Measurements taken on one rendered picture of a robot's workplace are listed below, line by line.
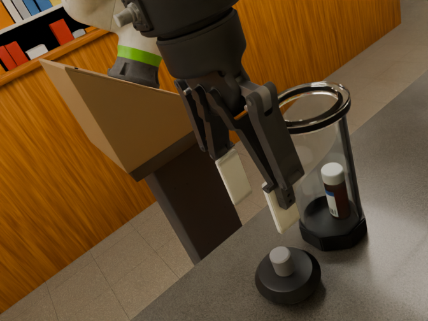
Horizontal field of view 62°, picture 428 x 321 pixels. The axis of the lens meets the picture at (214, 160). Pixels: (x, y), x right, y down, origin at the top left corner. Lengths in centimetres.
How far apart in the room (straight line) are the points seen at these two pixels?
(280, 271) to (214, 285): 13
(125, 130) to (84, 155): 133
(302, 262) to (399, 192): 22
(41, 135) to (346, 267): 186
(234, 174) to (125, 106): 53
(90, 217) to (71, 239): 17
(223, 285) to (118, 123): 51
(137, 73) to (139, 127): 16
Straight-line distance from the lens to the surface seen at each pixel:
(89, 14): 104
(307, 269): 51
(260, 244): 60
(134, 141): 94
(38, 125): 215
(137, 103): 92
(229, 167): 42
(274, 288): 50
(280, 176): 32
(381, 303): 51
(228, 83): 30
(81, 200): 233
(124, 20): 30
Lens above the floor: 137
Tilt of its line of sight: 31 degrees down
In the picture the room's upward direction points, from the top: 23 degrees counter-clockwise
